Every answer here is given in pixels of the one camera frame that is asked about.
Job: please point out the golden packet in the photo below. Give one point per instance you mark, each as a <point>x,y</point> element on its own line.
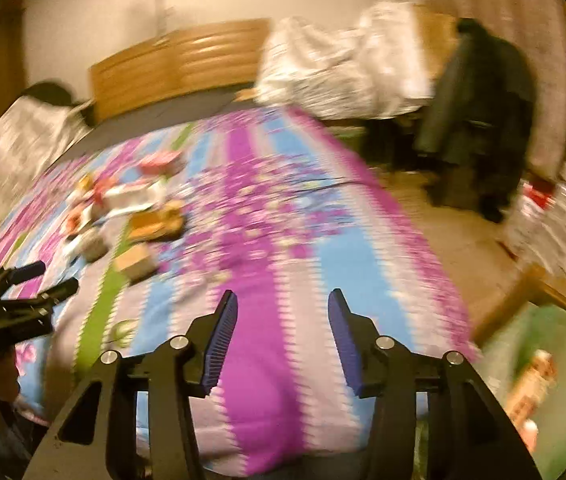
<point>155,223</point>

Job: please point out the grey bed sheet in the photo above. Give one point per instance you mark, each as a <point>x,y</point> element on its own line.
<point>163,115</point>

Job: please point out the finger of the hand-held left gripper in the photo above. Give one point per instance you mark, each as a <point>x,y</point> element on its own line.
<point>55,291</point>
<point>18,272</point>

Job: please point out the tan cardboard box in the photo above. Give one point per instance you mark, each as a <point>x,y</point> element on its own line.
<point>438,35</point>

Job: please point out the dark hanging jacket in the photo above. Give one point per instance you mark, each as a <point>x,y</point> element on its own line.
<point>483,110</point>

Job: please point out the wooden stool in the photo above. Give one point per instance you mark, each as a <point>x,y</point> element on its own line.
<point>543,285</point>

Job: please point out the small dark red box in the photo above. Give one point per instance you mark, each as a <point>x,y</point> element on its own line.
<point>76,218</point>

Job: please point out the black bag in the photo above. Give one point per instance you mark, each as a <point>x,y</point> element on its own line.
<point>48,92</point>

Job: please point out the floral striped bedsheet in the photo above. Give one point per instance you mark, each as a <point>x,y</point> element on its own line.
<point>283,210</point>

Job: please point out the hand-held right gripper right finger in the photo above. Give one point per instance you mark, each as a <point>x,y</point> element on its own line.
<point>348,345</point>

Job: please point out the long red brown box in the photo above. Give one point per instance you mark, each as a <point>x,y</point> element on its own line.
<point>530,385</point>

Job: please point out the wooden bed headboard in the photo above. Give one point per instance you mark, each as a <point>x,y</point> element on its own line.
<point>178,60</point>

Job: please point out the green plastic bin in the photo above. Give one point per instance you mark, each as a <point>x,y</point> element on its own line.
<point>563,410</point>

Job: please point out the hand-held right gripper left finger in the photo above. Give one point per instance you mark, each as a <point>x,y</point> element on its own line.
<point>220,345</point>

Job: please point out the large white satin cloth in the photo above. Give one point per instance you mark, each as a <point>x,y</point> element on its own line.
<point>18,150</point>

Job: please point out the crumpled white satin cloth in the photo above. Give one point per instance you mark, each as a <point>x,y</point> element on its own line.
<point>343,70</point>

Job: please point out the pink carton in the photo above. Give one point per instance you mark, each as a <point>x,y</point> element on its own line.
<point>160,162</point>

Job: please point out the white carton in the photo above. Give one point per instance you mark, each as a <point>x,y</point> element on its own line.
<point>130,196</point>

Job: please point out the red apple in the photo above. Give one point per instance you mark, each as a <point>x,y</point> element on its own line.
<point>99,188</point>

